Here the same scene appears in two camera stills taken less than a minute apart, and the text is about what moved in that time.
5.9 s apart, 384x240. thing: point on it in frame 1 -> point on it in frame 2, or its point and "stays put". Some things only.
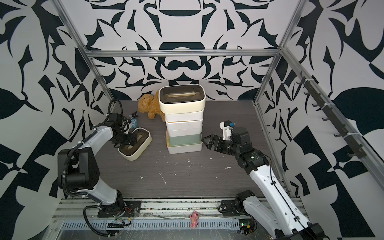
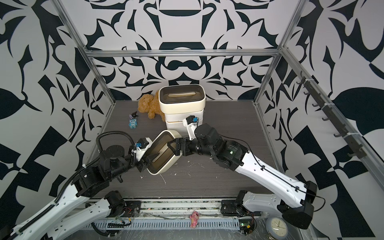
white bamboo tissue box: (184, 124) stays put
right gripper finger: (210, 139) -> (169, 143)
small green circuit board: (246, 225) stays put
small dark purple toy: (133, 115) stays put
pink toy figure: (194, 218) stays put
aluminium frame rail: (182, 52) stays put
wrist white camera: (225, 126) -> (191, 122)
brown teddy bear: (147, 103) stays put
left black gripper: (130, 141) -> (144, 164)
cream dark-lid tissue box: (130, 152) -> (167, 157)
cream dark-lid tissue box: (182, 97) stays put
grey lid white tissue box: (189, 116) stays put
